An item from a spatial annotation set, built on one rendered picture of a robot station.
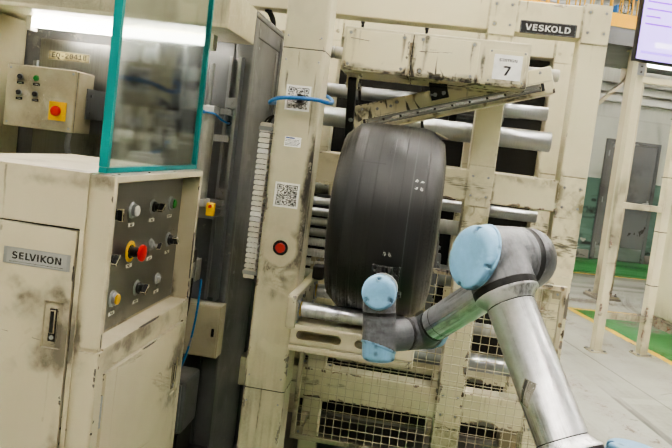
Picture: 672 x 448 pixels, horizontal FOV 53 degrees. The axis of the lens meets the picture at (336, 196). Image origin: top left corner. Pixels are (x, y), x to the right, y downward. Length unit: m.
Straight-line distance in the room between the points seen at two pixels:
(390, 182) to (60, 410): 0.95
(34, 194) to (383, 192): 0.85
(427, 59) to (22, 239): 1.35
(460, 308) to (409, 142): 0.59
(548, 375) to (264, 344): 1.12
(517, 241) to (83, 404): 0.95
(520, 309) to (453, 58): 1.22
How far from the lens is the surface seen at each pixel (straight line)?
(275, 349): 2.11
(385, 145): 1.88
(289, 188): 2.02
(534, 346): 1.19
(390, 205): 1.78
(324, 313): 1.97
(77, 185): 1.48
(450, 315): 1.50
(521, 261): 1.23
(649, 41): 5.86
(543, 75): 2.42
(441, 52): 2.26
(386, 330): 1.52
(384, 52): 2.27
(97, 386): 1.56
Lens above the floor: 1.38
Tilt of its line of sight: 4 degrees down
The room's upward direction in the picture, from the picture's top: 7 degrees clockwise
